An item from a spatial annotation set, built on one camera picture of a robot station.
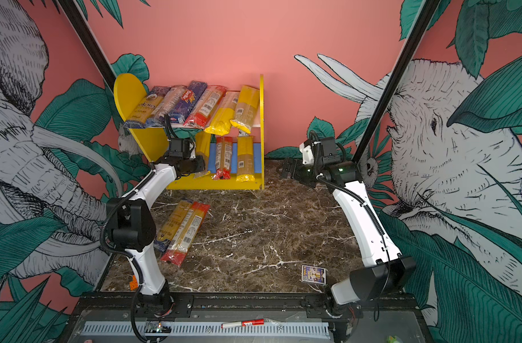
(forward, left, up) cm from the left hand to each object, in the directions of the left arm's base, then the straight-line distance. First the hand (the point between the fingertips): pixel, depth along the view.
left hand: (203, 159), depth 95 cm
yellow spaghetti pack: (-3, -19, -2) cm, 19 cm away
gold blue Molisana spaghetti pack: (-24, +14, -16) cm, 32 cm away
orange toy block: (-47, +23, -18) cm, 55 cm away
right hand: (-20, -34, +14) cm, 42 cm away
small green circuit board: (-61, +10, -18) cm, 64 cm away
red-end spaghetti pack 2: (-29, +7, -15) cm, 33 cm away
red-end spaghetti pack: (0, -9, 0) cm, 9 cm away
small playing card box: (-47, -45, -17) cm, 67 cm away
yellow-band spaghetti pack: (+5, +1, +1) cm, 6 cm away
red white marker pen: (-61, -18, -17) cm, 66 cm away
